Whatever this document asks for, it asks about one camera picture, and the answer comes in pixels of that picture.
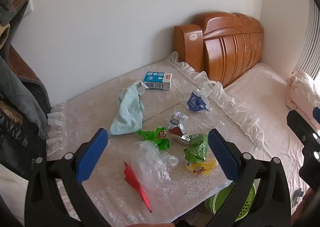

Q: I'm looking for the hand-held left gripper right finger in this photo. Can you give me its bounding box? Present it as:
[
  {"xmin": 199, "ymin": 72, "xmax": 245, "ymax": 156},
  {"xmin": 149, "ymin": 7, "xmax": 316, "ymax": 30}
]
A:
[{"xmin": 175, "ymin": 128, "xmax": 292, "ymax": 227}]

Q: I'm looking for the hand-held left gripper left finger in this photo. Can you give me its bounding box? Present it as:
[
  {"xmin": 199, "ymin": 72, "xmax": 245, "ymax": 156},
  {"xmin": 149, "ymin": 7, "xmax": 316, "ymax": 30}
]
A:
[{"xmin": 25, "ymin": 128, "xmax": 110, "ymax": 227}]

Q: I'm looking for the green snack wrapper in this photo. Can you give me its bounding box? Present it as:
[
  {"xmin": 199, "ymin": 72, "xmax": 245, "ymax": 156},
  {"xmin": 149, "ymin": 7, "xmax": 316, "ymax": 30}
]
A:
[{"xmin": 184, "ymin": 134, "xmax": 210, "ymax": 164}]

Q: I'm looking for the green plastic basket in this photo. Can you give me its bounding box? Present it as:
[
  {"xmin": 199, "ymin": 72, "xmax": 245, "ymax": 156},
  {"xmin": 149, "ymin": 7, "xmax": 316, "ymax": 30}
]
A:
[{"xmin": 204, "ymin": 181, "xmax": 257, "ymax": 221}]

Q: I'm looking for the light blue towel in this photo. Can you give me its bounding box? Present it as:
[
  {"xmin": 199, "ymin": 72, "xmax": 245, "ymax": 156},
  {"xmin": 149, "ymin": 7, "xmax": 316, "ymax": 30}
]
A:
[{"xmin": 109, "ymin": 84, "xmax": 145, "ymax": 135}]

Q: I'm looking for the yellow cartoon wrapper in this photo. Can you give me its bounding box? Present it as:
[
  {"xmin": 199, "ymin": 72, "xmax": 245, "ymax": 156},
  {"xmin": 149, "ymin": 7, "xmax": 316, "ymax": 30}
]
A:
[{"xmin": 186, "ymin": 158, "xmax": 217, "ymax": 175}]

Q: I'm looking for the pink pillow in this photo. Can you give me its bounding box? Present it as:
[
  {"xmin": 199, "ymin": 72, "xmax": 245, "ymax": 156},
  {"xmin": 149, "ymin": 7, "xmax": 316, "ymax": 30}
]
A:
[{"xmin": 285, "ymin": 70, "xmax": 320, "ymax": 130}]

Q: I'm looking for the small grey object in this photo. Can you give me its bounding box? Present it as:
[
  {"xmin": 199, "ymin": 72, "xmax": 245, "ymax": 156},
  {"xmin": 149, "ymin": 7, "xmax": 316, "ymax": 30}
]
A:
[{"xmin": 292, "ymin": 188, "xmax": 305, "ymax": 204}]

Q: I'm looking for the pink bed sheet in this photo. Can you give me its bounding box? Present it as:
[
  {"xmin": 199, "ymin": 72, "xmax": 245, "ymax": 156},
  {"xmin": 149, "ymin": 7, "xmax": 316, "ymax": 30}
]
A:
[{"xmin": 225, "ymin": 62, "xmax": 320, "ymax": 217}]

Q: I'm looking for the red and silver wrapper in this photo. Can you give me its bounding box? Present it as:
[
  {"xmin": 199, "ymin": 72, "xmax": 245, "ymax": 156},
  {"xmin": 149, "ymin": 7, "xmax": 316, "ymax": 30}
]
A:
[{"xmin": 169, "ymin": 126, "xmax": 192, "ymax": 145}]

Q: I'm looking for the red paper plane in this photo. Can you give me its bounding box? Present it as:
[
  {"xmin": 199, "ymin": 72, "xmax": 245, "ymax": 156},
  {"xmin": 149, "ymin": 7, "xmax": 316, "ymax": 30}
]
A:
[{"xmin": 123, "ymin": 161, "xmax": 153, "ymax": 214}]

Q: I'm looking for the crumpled silver foil wrapper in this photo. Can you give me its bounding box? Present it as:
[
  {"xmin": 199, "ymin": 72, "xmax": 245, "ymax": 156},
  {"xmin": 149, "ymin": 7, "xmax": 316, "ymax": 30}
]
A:
[{"xmin": 167, "ymin": 111, "xmax": 190, "ymax": 130}]

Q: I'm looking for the blue drink pouch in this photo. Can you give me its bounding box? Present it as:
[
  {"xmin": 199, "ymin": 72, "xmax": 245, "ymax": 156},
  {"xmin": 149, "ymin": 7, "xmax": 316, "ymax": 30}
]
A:
[{"xmin": 187, "ymin": 84, "xmax": 212, "ymax": 112}]

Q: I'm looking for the clear plastic bag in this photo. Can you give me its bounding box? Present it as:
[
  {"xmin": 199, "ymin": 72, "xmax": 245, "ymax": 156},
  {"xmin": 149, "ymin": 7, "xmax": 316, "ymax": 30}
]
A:
[{"xmin": 131, "ymin": 141, "xmax": 178, "ymax": 196}]

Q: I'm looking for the green wrapper with red label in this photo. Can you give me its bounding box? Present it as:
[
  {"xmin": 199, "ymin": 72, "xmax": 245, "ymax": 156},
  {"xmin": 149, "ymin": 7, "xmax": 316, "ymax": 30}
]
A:
[{"xmin": 136, "ymin": 126, "xmax": 171, "ymax": 151}]

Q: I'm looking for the white ribbed radiator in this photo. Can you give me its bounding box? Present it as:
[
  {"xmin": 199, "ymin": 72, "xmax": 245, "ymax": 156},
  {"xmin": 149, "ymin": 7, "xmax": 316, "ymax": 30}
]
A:
[{"xmin": 292, "ymin": 0, "xmax": 320, "ymax": 80}]

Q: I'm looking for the dark jacket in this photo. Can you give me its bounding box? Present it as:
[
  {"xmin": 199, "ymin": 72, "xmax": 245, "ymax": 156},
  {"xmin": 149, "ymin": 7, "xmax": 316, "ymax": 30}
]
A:
[{"xmin": 0, "ymin": 92, "xmax": 48, "ymax": 180}]

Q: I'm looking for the white paper label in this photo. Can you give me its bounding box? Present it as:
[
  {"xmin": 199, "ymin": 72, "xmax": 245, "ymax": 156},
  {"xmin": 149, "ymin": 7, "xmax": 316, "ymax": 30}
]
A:
[{"xmin": 131, "ymin": 80, "xmax": 149, "ymax": 96}]

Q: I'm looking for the gold mesh fabric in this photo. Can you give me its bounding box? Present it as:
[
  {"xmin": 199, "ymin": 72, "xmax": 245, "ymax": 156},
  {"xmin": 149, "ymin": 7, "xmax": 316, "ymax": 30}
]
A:
[{"xmin": 0, "ymin": 99, "xmax": 24, "ymax": 126}]

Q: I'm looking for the carved wooden headboard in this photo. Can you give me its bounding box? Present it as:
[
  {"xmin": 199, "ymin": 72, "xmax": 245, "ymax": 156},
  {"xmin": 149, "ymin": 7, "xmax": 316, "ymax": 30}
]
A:
[{"xmin": 195, "ymin": 12, "xmax": 264, "ymax": 88}]

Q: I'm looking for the blue and white milk carton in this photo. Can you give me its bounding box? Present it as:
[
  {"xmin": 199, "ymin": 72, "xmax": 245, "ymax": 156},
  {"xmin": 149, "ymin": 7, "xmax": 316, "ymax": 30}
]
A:
[{"xmin": 143, "ymin": 71, "xmax": 173, "ymax": 91}]

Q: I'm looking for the brown plush blanket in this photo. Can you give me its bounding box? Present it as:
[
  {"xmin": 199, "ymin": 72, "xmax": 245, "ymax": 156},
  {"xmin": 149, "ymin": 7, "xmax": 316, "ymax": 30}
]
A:
[{"xmin": 9, "ymin": 44, "xmax": 44, "ymax": 85}]

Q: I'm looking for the wooden board with round label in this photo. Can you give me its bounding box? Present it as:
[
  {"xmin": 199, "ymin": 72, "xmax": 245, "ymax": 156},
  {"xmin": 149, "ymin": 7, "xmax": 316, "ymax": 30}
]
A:
[{"xmin": 174, "ymin": 24, "xmax": 204, "ymax": 73}]

